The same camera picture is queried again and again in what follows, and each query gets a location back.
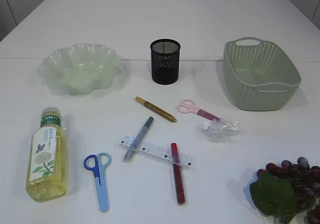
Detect yellow tea bottle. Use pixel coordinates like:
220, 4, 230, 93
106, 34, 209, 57
26, 106, 69, 202

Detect blue-grey glitter pen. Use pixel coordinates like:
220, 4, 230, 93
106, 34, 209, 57
122, 116, 154, 163

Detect red glitter pen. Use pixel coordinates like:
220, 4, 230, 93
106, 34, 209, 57
171, 142, 186, 205

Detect gold glitter pen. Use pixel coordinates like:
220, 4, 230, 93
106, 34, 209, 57
135, 96, 177, 123

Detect green woven plastic basket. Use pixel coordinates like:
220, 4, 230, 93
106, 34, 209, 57
223, 37, 302, 112

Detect clear plastic sheet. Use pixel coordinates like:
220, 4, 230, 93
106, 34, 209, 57
199, 119, 243, 143

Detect pink scissors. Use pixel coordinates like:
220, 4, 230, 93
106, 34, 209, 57
177, 99, 221, 121

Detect blue scissors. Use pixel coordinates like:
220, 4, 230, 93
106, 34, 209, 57
83, 152, 112, 213

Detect black mesh pen holder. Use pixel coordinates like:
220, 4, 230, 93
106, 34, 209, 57
150, 38, 181, 85

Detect clear plastic ruler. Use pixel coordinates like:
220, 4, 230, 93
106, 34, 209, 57
118, 136, 197, 169

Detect purple artificial grape bunch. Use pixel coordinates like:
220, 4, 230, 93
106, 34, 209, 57
249, 156, 320, 224

